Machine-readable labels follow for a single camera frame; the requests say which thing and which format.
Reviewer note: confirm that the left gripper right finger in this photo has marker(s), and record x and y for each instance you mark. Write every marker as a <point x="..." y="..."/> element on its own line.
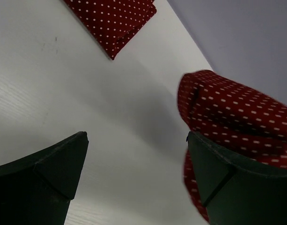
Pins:
<point x="237" y="190"/>

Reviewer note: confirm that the red polka dot skirt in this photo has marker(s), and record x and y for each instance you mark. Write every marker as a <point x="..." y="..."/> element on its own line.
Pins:
<point x="234" y="116"/>
<point x="113" y="23"/>

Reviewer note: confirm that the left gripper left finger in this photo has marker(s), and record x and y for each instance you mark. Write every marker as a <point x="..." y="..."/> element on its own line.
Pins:
<point x="37" y="189"/>

